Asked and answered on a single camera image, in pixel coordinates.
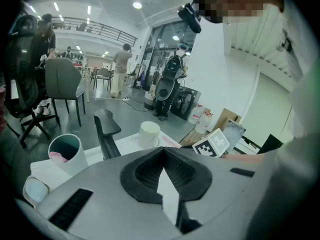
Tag person's right forearm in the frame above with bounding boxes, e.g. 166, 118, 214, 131
221, 152, 266, 165

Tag clear water jug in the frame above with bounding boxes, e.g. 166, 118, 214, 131
187, 103, 205, 125
194, 110, 214, 135

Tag black backpack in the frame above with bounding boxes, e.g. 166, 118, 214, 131
161, 54, 185, 80

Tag brown cardboard box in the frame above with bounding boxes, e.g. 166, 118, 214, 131
212, 107, 243, 135

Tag black balcony railing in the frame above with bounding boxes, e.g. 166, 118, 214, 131
51, 15, 139, 48

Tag black head-worn camera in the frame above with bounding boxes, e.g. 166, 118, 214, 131
176, 2, 203, 34

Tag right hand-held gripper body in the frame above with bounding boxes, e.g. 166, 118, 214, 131
191, 128, 231, 158

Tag gray marbled board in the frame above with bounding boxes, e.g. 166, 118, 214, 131
221, 119, 247, 153

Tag black front-load washing machine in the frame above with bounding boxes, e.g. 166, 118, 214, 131
170, 84, 202, 121

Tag gray upholstered chair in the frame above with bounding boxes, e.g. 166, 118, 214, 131
92, 67, 113, 92
44, 57, 87, 128

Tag white teal-lined cup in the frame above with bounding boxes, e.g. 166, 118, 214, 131
47, 133, 89, 177

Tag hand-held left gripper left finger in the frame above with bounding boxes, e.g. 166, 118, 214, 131
119, 146, 166, 205

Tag white mug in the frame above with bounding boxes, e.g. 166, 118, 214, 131
137, 120, 162, 150

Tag black white oval seat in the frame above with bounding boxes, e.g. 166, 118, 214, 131
154, 77, 176, 102

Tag black mesh office chair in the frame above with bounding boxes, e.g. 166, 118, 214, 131
4, 14, 61, 149

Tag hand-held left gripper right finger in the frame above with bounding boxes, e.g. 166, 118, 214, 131
163, 146, 213, 203

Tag white rounded cup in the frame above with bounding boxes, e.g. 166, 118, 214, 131
22, 175, 51, 208

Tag pink toothbrush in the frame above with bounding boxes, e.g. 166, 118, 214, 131
49, 151, 69, 164

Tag person's white shirt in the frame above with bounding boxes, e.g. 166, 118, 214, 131
246, 0, 320, 240

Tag black chair armrest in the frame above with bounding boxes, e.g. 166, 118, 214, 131
93, 108, 123, 161

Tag black flat screen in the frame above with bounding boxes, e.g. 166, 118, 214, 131
256, 133, 285, 155

